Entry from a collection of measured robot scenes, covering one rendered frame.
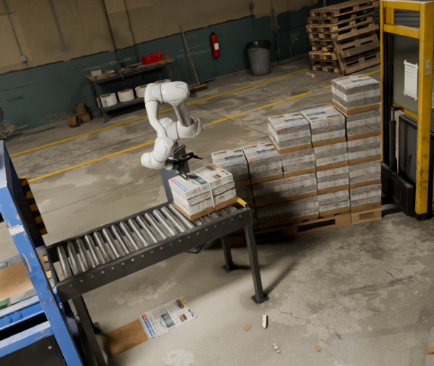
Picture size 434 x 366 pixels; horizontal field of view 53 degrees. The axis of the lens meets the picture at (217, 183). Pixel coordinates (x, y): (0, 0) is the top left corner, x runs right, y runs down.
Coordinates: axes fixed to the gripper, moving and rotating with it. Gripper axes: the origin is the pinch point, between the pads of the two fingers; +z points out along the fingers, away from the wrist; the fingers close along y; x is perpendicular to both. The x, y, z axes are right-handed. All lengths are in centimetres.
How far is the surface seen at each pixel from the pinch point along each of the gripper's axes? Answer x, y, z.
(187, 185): 6.8, 11.9, -7.9
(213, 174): 4.0, 2.5, 10.8
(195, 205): 14.2, 22.9, -2.1
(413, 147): -4, -48, 214
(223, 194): 13.2, 13.2, 18.1
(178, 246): 28, 48, -14
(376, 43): -465, -222, 582
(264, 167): -36, -1, 81
